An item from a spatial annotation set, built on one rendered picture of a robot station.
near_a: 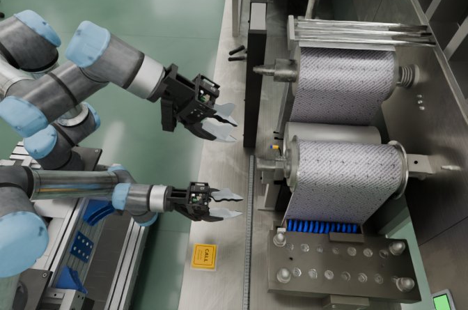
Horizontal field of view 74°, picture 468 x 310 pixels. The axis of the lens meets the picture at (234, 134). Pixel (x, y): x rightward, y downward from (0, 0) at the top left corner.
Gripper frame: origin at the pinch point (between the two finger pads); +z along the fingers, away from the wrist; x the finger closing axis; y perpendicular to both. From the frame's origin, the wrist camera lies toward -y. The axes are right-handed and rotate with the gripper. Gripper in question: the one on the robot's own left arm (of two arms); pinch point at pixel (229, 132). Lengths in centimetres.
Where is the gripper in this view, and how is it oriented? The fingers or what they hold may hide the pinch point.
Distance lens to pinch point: 70.6
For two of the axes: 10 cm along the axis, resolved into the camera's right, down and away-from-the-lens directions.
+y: 6.4, -4.1, -6.5
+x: 0.7, -8.1, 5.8
